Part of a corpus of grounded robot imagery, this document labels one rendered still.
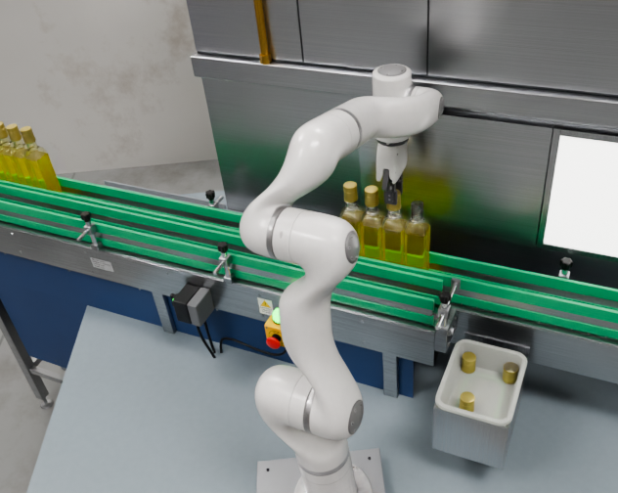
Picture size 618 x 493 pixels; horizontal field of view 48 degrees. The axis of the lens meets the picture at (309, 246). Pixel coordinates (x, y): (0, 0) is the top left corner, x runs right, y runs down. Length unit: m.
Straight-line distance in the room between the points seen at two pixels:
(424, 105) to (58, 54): 3.20
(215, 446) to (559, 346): 0.92
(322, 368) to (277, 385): 0.13
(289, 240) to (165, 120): 3.28
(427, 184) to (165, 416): 0.96
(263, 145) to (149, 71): 2.39
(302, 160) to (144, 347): 1.18
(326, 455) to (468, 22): 0.98
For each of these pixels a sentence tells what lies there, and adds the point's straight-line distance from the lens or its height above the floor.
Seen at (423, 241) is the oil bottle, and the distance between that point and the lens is 1.72.
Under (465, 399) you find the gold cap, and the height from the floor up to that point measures 0.98.
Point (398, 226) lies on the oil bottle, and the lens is 1.72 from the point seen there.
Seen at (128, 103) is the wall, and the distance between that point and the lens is 4.43.
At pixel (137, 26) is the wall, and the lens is 4.21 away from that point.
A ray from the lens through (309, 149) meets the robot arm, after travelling 1.20.
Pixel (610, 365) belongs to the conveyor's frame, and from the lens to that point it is 1.82.
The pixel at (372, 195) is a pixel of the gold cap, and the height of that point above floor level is 1.32.
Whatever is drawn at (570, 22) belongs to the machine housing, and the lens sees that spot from 1.58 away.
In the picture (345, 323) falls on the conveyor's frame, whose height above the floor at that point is 1.00.
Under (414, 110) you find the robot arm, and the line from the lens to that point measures 1.43.
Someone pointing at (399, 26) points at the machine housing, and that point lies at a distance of 1.66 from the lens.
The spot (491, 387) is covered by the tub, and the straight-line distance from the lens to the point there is 1.77.
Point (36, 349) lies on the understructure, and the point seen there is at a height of 0.39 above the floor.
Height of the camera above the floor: 2.29
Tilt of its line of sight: 39 degrees down
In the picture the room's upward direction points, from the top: 7 degrees counter-clockwise
